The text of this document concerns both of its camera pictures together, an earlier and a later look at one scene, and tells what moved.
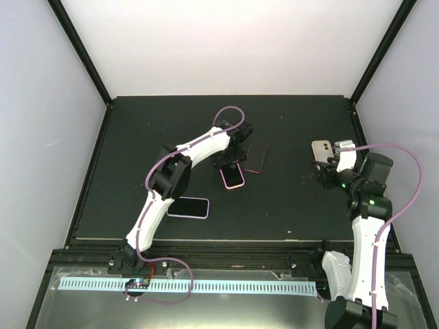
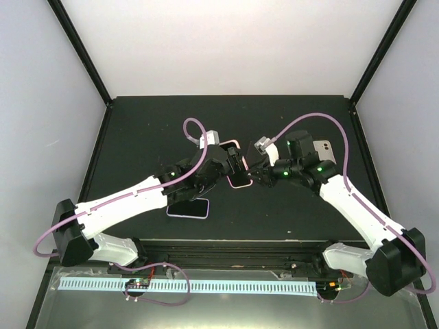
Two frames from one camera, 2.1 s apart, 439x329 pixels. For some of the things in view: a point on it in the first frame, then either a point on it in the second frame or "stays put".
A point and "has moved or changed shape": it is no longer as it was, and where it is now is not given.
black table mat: (274, 195) stays put
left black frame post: (80, 47) stays put
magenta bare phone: (255, 156) stays put
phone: (322, 150) stays put
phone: (232, 177) has moved or changed shape
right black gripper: (327, 169) → (265, 174)
